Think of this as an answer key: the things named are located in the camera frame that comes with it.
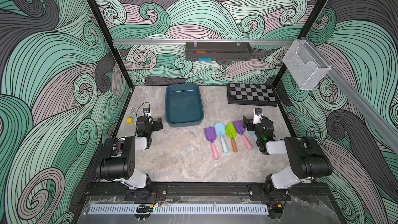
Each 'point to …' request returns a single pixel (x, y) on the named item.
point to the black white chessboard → (257, 94)
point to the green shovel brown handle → (231, 133)
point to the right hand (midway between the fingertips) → (254, 116)
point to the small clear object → (132, 111)
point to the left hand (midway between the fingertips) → (152, 118)
